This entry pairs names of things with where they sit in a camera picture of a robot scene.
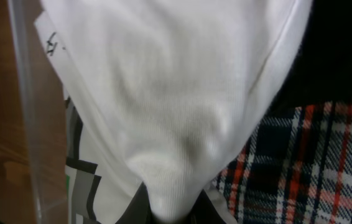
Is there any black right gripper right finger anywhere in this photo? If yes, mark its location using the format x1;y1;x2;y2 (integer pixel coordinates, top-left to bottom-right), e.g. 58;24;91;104
190;190;225;224

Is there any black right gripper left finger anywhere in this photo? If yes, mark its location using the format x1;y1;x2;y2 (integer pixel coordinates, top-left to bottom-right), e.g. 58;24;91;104
116;183;151;224

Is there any white pixel print t-shirt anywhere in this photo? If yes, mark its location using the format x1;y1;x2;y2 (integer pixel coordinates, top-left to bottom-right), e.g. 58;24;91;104
42;0;312;223

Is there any red navy plaid shirt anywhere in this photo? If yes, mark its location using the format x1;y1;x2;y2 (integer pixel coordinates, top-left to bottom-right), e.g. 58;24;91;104
212;100;352;223

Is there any black garment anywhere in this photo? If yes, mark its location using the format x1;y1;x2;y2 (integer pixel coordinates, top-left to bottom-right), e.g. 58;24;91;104
268;0;352;114

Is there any clear plastic storage bin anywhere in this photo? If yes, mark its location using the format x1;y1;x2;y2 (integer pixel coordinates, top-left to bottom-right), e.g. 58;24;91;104
7;0;68;224

